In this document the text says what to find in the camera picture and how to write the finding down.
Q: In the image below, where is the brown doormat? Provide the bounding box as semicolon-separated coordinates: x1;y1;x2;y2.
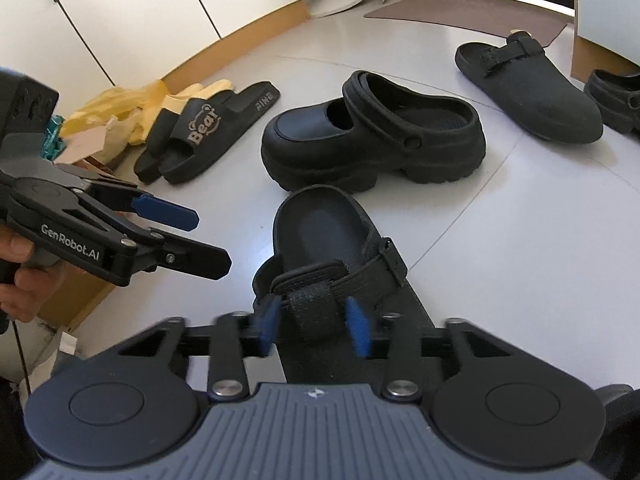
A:
362;0;569;50

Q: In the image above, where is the brown cardboard box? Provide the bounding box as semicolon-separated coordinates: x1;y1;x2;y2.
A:
37;280;118;333

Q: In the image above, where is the yellow plastic bag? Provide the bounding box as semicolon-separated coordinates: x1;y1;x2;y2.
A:
62;80;168;146

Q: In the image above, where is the beige cardboard piece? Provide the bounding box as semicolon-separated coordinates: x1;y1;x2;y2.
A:
52;117;133;181

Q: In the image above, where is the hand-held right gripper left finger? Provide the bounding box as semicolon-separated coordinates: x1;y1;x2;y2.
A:
112;300;281;402

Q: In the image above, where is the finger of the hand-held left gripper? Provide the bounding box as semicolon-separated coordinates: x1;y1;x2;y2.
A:
112;230;232;286
75;182;200;232

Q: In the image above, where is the black platform clog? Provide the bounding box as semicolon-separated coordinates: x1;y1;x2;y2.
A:
261;70;487;193
582;67;640;136

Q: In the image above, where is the person's left hand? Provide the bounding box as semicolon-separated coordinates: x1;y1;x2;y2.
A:
0;234;88;328

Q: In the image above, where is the pale yellow slide sandal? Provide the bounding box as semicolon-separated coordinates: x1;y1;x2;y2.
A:
160;79;233;116

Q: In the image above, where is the black buckle clog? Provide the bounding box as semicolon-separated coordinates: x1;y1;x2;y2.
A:
251;184;441;386
454;30;605;145

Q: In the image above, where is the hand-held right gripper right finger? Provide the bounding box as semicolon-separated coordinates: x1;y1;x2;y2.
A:
346;299;516;401

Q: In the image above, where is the tall white cabinet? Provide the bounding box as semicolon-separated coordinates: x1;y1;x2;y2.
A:
570;0;640;83

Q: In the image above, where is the low white cabinet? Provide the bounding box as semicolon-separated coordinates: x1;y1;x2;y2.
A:
0;0;311;91

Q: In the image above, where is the green bag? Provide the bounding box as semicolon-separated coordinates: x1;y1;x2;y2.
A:
40;115;68;161

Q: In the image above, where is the black printed slide sandal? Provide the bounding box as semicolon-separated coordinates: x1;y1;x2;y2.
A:
134;110;176;183
159;81;281;184

